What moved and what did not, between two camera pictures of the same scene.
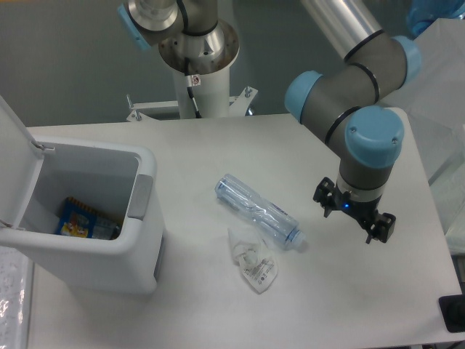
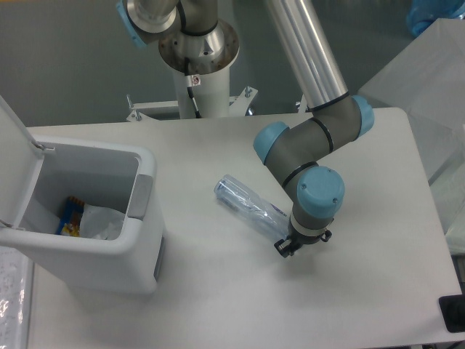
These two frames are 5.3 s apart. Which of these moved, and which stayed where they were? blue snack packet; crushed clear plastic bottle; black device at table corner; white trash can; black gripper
Moved: black gripper
Stayed: blue snack packet; white trash can; black device at table corner; crushed clear plastic bottle
